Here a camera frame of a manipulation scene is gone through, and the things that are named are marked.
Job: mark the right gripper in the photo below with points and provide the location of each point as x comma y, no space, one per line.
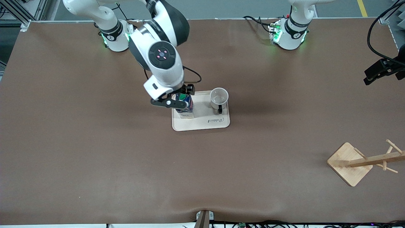
186,89

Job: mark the blue Pascual milk carton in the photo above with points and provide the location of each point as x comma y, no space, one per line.
186,112

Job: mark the white smiley face mug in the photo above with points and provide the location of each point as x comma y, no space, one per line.
219,96

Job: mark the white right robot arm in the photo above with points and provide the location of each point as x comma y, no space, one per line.
164,31

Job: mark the wooden mug rack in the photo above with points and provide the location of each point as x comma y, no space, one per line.
348,164

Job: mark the grey foam wedge panel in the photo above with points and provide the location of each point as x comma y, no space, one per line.
398,25

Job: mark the aluminium frame profile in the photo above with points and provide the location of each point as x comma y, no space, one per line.
24,24

